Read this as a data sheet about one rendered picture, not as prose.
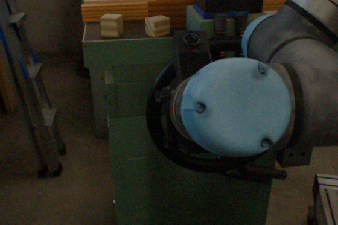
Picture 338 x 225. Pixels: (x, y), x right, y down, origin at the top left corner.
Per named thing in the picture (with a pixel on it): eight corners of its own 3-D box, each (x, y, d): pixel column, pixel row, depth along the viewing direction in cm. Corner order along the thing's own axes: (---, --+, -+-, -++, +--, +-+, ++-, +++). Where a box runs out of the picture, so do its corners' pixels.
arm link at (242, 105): (308, 159, 27) (191, 165, 26) (257, 145, 38) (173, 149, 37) (303, 50, 27) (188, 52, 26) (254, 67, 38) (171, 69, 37)
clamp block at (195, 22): (195, 65, 75) (197, 21, 71) (183, 44, 87) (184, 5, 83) (266, 61, 77) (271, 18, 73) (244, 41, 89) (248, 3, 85)
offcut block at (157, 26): (160, 30, 86) (160, 14, 85) (169, 34, 84) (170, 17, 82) (145, 34, 84) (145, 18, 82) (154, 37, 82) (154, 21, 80)
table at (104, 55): (81, 86, 73) (77, 57, 71) (87, 38, 100) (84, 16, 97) (364, 69, 82) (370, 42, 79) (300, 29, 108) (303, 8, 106)
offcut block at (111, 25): (123, 32, 85) (122, 14, 83) (117, 37, 81) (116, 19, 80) (107, 32, 85) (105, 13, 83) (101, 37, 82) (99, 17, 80)
